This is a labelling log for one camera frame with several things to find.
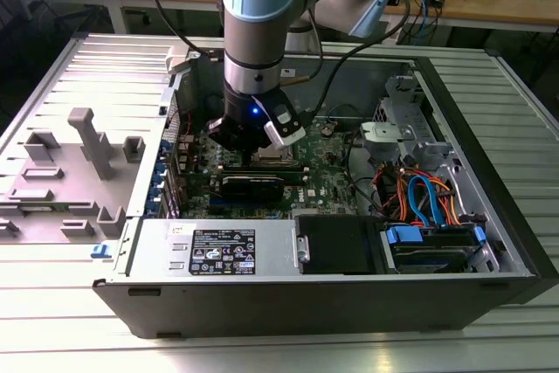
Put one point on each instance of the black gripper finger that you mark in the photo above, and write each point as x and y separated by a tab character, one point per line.
252	158

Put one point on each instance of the silver CPU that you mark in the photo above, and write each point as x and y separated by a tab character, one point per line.
273	154

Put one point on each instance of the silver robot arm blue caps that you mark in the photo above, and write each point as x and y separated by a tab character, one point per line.
255	41

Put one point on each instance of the black RAM slot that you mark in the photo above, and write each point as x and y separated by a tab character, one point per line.
294	178

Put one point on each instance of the black plastic bay cover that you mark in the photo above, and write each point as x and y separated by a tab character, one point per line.
336	244

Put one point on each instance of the black graphics card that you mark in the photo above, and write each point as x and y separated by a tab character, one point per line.
251	191

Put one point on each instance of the black cylindrical part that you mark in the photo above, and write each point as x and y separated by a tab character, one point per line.
213	106

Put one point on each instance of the green motherboard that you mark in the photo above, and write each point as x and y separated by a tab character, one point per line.
323	181

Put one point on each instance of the blue card retention clip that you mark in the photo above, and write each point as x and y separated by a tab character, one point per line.
153	208
160	168
163	148
157	187

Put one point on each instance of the round coin battery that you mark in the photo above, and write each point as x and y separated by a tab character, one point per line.
327	130

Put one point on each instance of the silver metal drive cage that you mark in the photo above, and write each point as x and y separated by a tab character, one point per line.
384	133

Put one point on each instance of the silver power supply with label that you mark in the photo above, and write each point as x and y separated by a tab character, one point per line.
153	250

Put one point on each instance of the black open PC case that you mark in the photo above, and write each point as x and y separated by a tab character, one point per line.
305	307

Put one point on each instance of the grey parts rack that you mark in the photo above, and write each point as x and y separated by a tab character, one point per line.
78	181

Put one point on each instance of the hard disk in blue carrier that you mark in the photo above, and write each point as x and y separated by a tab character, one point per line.
432	244

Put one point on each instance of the small black adapter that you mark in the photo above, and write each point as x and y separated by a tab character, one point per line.
436	1

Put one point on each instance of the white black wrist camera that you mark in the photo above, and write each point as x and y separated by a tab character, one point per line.
286	126

